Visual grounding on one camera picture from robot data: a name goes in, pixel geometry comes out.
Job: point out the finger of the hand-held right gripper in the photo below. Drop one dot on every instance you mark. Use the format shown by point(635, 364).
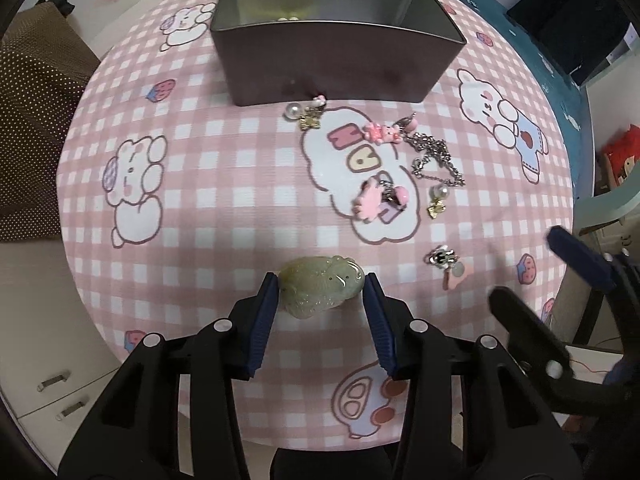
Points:
point(582, 256)
point(525, 327)

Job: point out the pale green chair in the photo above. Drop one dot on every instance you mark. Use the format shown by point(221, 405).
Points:
point(607, 205)

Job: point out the brown dotted cushion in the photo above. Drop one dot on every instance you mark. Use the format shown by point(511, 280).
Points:
point(35, 110)

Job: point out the pearl earring with gold bow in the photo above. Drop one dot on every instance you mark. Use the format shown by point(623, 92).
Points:
point(440, 192)
point(293, 110)

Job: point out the white drawer cabinet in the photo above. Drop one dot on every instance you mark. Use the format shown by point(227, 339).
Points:
point(30, 310)

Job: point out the pink checked cartoon tablecloth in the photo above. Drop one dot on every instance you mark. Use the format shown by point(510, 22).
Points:
point(225, 185)

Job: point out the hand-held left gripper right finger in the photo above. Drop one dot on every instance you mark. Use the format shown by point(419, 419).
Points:
point(378, 325)

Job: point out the green jade pendant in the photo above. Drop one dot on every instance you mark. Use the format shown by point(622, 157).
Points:
point(315, 280)

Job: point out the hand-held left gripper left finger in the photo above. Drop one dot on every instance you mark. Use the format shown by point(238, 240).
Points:
point(262, 320)

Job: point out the grey metal tin box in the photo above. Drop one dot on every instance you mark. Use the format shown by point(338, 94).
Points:
point(325, 60)

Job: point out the pearl beads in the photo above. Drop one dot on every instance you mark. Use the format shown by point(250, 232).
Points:
point(287, 18)

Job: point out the small silver charm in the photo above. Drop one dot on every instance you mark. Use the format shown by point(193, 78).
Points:
point(440, 257)

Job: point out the teal printed blanket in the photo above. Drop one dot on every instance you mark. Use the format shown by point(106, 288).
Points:
point(520, 55)

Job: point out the small pink charm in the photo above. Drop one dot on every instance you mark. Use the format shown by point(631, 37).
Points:
point(319, 101)

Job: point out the red plush toy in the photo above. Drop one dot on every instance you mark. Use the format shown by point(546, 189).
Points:
point(625, 152)

